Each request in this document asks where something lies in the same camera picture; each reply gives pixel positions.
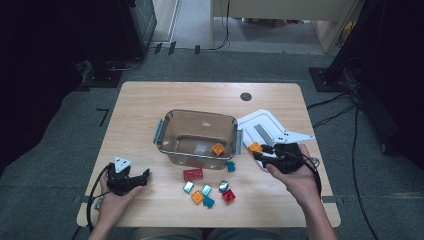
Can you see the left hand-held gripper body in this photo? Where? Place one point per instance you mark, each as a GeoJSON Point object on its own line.
{"type": "Point", "coordinates": [120, 181]}

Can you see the yellow object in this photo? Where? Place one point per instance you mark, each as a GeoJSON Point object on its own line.
{"type": "Point", "coordinates": [348, 31]}

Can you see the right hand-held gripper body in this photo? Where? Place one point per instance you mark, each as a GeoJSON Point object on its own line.
{"type": "Point", "coordinates": [288, 160]}

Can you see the teal toy block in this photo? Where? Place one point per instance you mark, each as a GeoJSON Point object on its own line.
{"type": "Point", "coordinates": [231, 166]}
{"type": "Point", "coordinates": [209, 202]}

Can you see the white box lid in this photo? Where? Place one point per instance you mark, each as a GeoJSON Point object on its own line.
{"type": "Point", "coordinates": [256, 121]}

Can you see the grey tape strip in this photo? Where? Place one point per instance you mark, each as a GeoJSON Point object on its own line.
{"type": "Point", "coordinates": [81, 199]}
{"type": "Point", "coordinates": [331, 199]}

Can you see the shiny light blue toy block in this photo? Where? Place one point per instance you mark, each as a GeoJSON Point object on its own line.
{"type": "Point", "coordinates": [188, 186]}
{"type": "Point", "coordinates": [206, 190]}
{"type": "Point", "coordinates": [223, 186]}

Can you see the long red toy block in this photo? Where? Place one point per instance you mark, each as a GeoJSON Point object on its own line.
{"type": "Point", "coordinates": [193, 174]}

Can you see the black curtain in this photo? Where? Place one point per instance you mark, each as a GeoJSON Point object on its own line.
{"type": "Point", "coordinates": [393, 66]}
{"type": "Point", "coordinates": [40, 66]}

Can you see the person's right hand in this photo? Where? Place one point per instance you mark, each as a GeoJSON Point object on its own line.
{"type": "Point", "coordinates": [300, 185]}

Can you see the black stand base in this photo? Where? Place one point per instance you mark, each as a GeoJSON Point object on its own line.
{"type": "Point", "coordinates": [325, 80]}
{"type": "Point", "coordinates": [100, 79]}

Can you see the square red toy block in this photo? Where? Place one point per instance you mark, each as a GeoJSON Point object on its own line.
{"type": "Point", "coordinates": [228, 196]}

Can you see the round grey table grommet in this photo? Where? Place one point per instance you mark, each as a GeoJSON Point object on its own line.
{"type": "Point", "coordinates": [246, 96]}

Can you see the dark cabinet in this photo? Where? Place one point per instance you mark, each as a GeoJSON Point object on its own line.
{"type": "Point", "coordinates": [143, 26]}

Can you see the person's left hand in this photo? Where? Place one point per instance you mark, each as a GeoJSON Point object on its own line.
{"type": "Point", "coordinates": [111, 208]}

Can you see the clear grey storage box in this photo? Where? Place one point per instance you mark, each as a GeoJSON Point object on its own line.
{"type": "Point", "coordinates": [186, 130]}

